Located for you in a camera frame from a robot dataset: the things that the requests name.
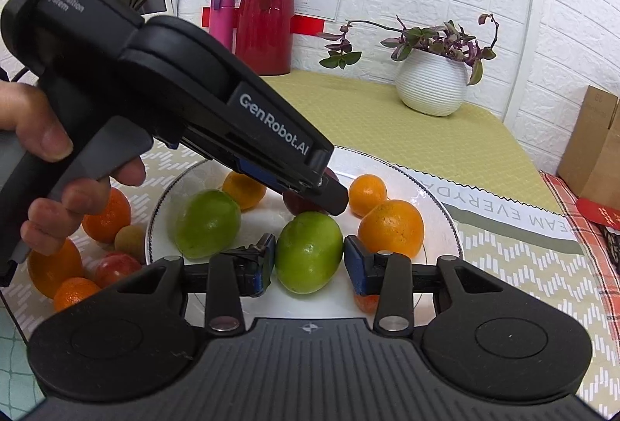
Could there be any yellow green table cloth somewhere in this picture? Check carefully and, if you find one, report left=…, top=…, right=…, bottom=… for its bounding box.
left=262, top=72, right=563, bottom=214

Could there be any white porcelain plate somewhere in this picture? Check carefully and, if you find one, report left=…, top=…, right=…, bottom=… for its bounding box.
left=144, top=145, right=461, bottom=321

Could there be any dark red plum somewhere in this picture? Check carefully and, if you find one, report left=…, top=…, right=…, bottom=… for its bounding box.
left=282, top=166, right=341, bottom=217

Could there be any red yellow small apple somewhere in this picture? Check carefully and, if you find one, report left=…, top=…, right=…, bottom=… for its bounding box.
left=353, top=294, right=381, bottom=315

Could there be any red thermos jug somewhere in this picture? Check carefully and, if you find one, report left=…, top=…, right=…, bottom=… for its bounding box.
left=235, top=0, right=295, bottom=77

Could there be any yellow orange citrus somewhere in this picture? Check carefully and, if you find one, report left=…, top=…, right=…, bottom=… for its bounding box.
left=222, top=171, right=267, bottom=211

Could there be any small tangerine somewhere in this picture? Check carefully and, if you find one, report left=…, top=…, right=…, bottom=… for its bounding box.
left=81, top=187, right=133, bottom=243
left=349, top=174, right=388, bottom=218
left=52, top=277, right=102, bottom=312

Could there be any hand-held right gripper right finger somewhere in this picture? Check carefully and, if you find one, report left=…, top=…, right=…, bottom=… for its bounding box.
left=343, top=235, right=505, bottom=337

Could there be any pink thermos bottle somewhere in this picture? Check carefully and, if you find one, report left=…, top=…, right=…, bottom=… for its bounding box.
left=208, top=0, right=237, bottom=52

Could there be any small tan round fruit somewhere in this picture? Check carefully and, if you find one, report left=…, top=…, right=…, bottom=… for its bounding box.
left=114, top=224, right=147, bottom=263

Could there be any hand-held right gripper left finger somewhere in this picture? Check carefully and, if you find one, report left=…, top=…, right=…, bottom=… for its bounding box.
left=114, top=233, right=277, bottom=336

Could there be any brown cardboard box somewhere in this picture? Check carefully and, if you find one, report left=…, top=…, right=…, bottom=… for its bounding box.
left=557, top=84, right=620, bottom=209

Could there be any patterned beige teal tablecloth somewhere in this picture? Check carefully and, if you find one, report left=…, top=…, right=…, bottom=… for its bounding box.
left=0, top=145, right=620, bottom=405

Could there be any green apple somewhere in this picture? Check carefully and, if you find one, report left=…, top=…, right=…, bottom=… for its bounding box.
left=173, top=189, right=242, bottom=259
left=275, top=211, right=344, bottom=295

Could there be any person's left hand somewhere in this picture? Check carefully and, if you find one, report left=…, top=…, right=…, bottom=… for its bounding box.
left=0, top=81, right=147, bottom=257

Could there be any orange checkered cloth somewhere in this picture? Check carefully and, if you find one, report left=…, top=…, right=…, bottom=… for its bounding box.
left=540, top=171, right=620, bottom=288

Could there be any potted plant in white pot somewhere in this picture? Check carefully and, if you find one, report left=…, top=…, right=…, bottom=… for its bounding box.
left=317, top=13, right=499, bottom=117

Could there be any pink red apple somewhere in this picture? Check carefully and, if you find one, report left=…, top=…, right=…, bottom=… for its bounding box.
left=92, top=252, right=143, bottom=290

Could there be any red envelope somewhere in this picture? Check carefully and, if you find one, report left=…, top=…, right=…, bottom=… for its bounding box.
left=575, top=197, right=620, bottom=229

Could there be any medium orange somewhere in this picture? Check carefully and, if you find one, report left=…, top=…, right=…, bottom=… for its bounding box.
left=26, top=237, right=84, bottom=300

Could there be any large orange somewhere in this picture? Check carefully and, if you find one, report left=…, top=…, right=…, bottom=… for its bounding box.
left=357, top=199, right=425, bottom=259

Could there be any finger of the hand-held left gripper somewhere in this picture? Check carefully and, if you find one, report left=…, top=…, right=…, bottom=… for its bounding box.
left=232, top=158, right=350, bottom=217

